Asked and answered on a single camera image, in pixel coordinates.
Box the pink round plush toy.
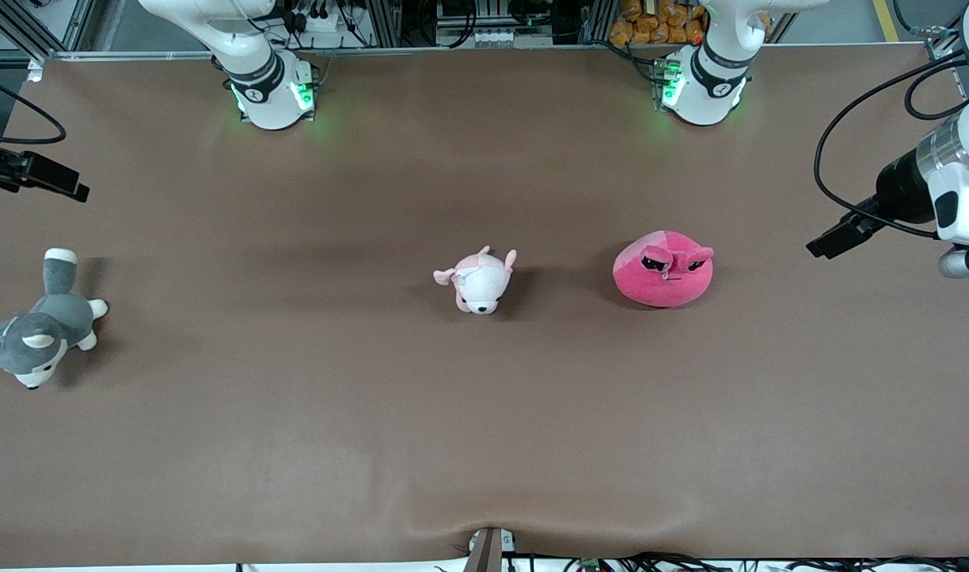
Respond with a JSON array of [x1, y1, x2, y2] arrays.
[[612, 230, 715, 308]]

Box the grey husky plush toy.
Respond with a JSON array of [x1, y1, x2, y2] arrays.
[[0, 248, 109, 390]]

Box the orange packaged items pile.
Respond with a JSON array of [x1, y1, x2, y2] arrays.
[[608, 0, 773, 46]]

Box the white power strip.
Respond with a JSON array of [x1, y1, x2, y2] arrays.
[[294, 10, 352, 34]]

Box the light pink plush dog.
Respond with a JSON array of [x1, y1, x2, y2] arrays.
[[433, 246, 518, 315]]

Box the white connector block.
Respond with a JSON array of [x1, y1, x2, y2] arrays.
[[472, 28, 533, 48]]

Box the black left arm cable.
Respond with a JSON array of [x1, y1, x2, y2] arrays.
[[813, 48, 969, 239]]

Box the black floor cable bundle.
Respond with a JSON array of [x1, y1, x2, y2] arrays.
[[524, 552, 969, 572]]

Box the metal table clamp bracket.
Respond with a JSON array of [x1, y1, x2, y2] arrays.
[[462, 527, 517, 572]]

